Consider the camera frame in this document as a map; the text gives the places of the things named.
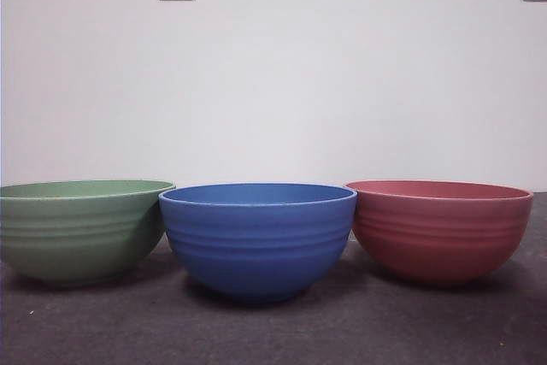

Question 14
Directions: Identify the red ribbed bowl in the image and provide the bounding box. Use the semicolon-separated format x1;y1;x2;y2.
344;179;534;287

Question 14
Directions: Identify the green ribbed bowl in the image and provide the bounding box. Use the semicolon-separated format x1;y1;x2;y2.
0;179;177;285

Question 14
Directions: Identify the blue ribbed bowl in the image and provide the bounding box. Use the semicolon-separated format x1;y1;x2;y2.
157;182;358;303

